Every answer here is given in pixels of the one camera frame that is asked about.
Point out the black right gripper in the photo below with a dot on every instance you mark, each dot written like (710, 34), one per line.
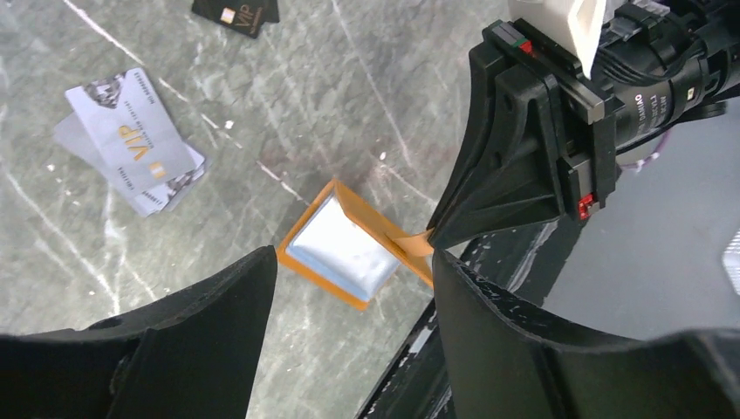
(539, 131)

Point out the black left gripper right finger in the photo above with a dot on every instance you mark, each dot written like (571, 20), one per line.
(592, 374)

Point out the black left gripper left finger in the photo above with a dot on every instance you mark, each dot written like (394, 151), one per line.
(191, 354)

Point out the orange leather card holder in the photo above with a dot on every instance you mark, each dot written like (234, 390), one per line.
(348, 248)

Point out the silver VIP card top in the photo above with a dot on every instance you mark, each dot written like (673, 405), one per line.
(130, 127)

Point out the silver vip card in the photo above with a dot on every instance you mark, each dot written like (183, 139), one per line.
(130, 127)
(70, 134)

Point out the silver VIP card bottom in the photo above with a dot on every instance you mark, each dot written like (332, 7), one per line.
(70, 134)

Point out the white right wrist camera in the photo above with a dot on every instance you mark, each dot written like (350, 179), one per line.
(573, 24)

